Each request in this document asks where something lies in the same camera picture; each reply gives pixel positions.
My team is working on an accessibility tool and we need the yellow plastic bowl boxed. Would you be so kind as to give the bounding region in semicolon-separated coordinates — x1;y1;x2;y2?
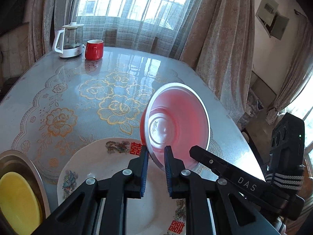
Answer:
1;172;42;234

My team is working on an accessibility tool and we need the large white dragon plate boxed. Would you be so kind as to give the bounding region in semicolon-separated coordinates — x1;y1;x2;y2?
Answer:
57;137;211;235

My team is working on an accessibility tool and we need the red plastic bowl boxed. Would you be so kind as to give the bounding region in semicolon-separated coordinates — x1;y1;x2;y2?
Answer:
140;82;211;170

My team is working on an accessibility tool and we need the person's right hand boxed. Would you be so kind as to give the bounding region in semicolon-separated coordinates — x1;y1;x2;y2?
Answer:
273;218;286;235

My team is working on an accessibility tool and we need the right beige curtain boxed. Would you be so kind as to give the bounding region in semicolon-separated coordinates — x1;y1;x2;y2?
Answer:
180;0;255;122

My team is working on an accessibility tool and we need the beige curtain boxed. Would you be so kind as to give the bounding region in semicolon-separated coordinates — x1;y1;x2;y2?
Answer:
180;0;255;122
24;0;78;66

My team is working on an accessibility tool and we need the red ceramic mug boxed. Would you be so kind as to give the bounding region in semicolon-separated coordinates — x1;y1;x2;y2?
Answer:
85;40;104;61

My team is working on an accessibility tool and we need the white glass kettle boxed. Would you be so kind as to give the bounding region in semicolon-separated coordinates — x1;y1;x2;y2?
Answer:
52;22;84;58

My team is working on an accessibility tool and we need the left beige curtain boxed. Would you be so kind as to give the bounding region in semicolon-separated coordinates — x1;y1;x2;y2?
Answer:
24;0;78;66

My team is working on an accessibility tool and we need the white sheer curtain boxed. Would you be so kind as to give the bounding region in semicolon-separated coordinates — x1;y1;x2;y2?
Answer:
71;0;201;60

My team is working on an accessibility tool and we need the wall electrical box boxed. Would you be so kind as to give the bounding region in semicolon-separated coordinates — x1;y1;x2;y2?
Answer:
256;0;289;40

